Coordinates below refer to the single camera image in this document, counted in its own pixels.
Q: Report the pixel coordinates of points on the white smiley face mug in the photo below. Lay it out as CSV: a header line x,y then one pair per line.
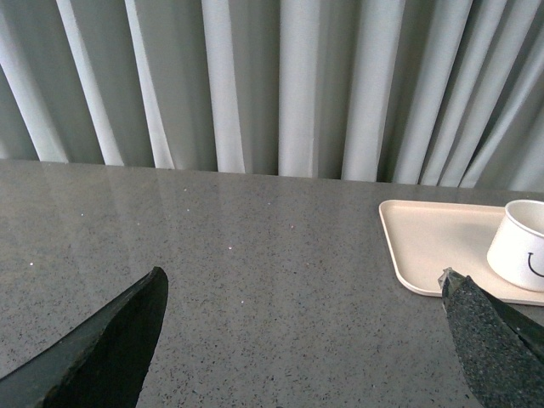
x,y
516,251

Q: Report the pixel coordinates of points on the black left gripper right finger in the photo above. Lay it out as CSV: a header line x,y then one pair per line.
x,y
499,348

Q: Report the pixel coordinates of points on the grey pleated curtain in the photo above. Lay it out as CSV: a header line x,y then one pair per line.
x,y
441,93

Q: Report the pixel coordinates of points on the cream rectangular plastic tray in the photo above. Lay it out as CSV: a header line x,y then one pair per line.
x,y
425,237

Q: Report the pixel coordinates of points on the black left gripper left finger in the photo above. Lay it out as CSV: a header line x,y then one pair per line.
x,y
101,363

